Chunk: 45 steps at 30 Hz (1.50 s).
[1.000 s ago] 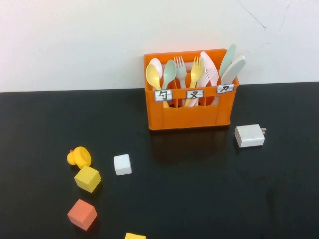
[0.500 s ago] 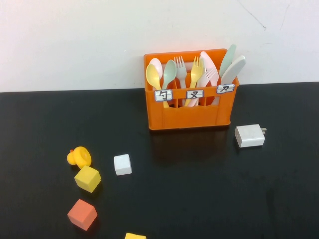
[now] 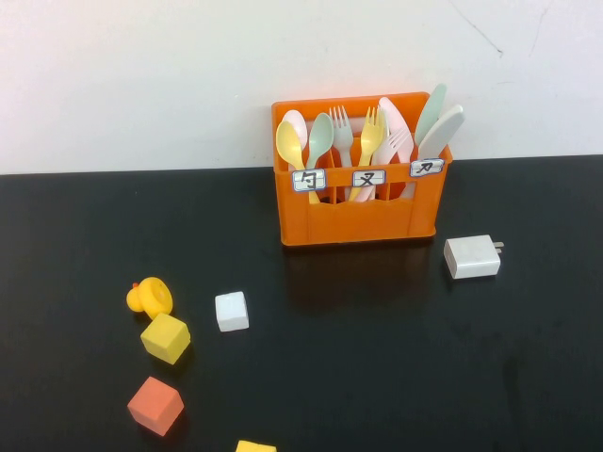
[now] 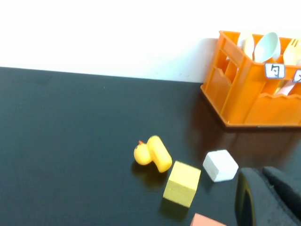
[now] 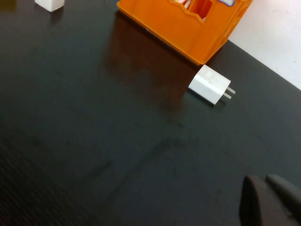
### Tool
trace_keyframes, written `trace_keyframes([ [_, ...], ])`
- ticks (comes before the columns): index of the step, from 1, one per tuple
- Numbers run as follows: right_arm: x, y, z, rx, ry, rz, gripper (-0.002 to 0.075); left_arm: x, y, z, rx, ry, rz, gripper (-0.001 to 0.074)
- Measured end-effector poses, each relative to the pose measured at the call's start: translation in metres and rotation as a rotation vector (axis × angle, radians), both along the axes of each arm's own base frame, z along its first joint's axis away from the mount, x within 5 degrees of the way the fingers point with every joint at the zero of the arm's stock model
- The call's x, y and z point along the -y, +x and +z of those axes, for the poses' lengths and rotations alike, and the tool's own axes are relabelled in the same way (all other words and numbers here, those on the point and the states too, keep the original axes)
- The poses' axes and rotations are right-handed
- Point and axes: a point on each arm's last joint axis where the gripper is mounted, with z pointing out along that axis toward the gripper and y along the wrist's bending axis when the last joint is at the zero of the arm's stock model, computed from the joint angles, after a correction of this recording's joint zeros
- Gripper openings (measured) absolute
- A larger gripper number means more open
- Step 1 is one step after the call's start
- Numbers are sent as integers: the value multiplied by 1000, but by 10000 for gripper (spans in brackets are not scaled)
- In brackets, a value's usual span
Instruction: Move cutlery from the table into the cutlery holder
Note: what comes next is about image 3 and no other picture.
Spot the yellow plastic spoon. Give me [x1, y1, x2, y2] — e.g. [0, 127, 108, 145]
[275, 121, 322, 204]

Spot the grey plastic fork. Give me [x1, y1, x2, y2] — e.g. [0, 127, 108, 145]
[328, 105, 354, 169]

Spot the white foam cube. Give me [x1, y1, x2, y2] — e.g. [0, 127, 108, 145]
[214, 290, 250, 333]

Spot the pink plastic fork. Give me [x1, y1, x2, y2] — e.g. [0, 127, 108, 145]
[355, 124, 415, 203]

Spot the orange plastic cutlery holder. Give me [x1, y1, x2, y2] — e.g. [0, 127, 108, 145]
[270, 91, 454, 248]

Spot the paper label spoon character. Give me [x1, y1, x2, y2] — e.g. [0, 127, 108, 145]
[291, 168, 328, 193]

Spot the paper label fork character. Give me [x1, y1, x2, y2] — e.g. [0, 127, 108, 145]
[351, 169, 387, 188]

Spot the green plastic spoon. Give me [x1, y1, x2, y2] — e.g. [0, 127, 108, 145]
[305, 112, 334, 170]

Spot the pale pink plastic spoon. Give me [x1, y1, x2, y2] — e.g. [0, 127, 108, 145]
[281, 109, 308, 142]

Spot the yellow plastic fork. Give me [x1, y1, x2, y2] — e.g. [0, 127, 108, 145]
[348, 105, 385, 202]

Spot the paper label knife character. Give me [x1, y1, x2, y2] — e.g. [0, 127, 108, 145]
[408, 157, 447, 179]

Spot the pink plastic knife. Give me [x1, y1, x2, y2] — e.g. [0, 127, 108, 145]
[378, 96, 416, 161]

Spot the grey plastic knife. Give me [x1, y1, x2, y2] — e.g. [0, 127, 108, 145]
[417, 104, 466, 161]

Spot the yellow rubber duck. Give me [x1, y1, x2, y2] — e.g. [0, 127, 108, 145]
[125, 276, 174, 317]

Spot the white charger plug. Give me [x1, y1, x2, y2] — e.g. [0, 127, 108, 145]
[442, 234, 505, 281]

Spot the green plastic knife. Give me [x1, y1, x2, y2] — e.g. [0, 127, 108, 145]
[414, 83, 448, 147]

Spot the orange foam cube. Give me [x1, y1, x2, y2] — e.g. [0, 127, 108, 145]
[126, 375, 186, 438]

